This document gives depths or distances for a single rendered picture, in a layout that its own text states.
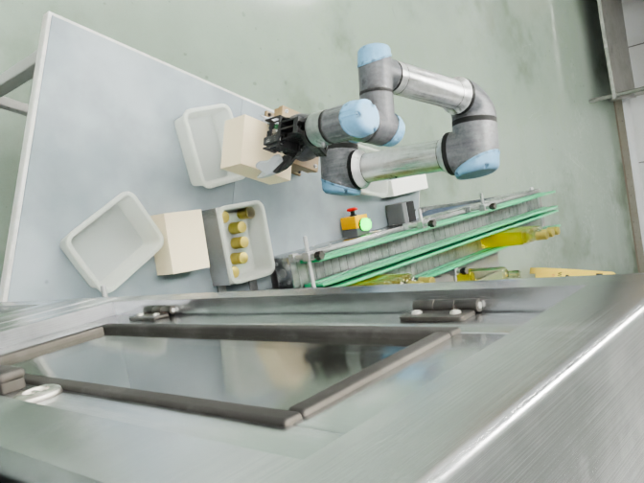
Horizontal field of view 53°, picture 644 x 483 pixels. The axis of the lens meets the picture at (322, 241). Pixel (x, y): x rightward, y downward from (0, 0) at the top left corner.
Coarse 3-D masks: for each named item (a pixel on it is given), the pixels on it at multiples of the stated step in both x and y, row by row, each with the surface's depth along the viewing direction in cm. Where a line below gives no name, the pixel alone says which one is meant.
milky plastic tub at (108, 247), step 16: (128, 192) 160; (112, 208) 164; (128, 208) 164; (144, 208) 162; (80, 224) 150; (96, 224) 160; (112, 224) 163; (128, 224) 167; (144, 224) 165; (64, 240) 151; (80, 240) 157; (96, 240) 160; (112, 240) 163; (128, 240) 166; (144, 240) 169; (160, 240) 165; (80, 256) 156; (96, 256) 159; (112, 256) 163; (128, 256) 166; (144, 256) 162; (80, 272) 155; (96, 272) 159; (112, 272) 162; (128, 272) 158; (112, 288) 154
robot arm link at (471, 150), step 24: (456, 120) 166; (480, 120) 163; (432, 144) 172; (456, 144) 165; (480, 144) 163; (336, 168) 186; (360, 168) 183; (384, 168) 179; (408, 168) 176; (432, 168) 173; (456, 168) 167; (480, 168) 163; (336, 192) 187; (360, 192) 191
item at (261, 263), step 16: (224, 208) 179; (240, 208) 188; (256, 208) 190; (224, 224) 188; (256, 224) 192; (224, 240) 178; (256, 240) 193; (256, 256) 194; (272, 256) 191; (240, 272) 190; (256, 272) 189; (272, 272) 190
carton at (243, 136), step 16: (224, 128) 154; (240, 128) 150; (256, 128) 152; (224, 144) 153; (240, 144) 149; (256, 144) 152; (224, 160) 152; (240, 160) 148; (256, 160) 151; (256, 176) 158; (272, 176) 157; (288, 176) 159
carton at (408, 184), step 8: (408, 176) 251; (416, 176) 255; (424, 176) 259; (392, 184) 243; (400, 184) 246; (408, 184) 251; (416, 184) 254; (424, 184) 258; (392, 192) 243; (400, 192) 246; (408, 192) 250
